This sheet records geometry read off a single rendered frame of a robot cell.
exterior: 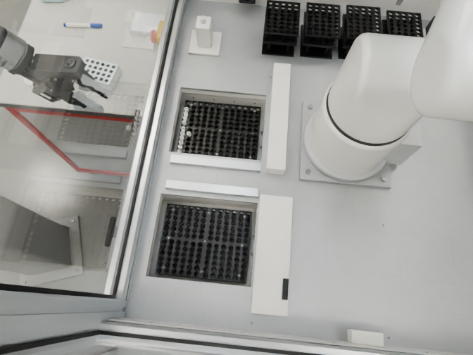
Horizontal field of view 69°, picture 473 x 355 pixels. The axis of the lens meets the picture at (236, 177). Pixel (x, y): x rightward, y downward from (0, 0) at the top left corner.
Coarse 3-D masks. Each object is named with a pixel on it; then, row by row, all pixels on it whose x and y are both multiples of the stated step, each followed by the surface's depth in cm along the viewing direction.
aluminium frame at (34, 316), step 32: (160, 96) 91; (160, 128) 91; (128, 256) 77; (0, 288) 37; (32, 288) 43; (128, 288) 77; (0, 320) 35; (32, 320) 41; (64, 320) 49; (96, 320) 61; (288, 352) 61; (320, 352) 61; (352, 352) 61; (384, 352) 62
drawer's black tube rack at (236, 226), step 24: (168, 216) 92; (192, 216) 89; (216, 216) 89; (240, 216) 89; (168, 240) 87; (192, 240) 87; (216, 240) 90; (240, 240) 90; (168, 264) 88; (192, 264) 85; (216, 264) 88; (240, 264) 85
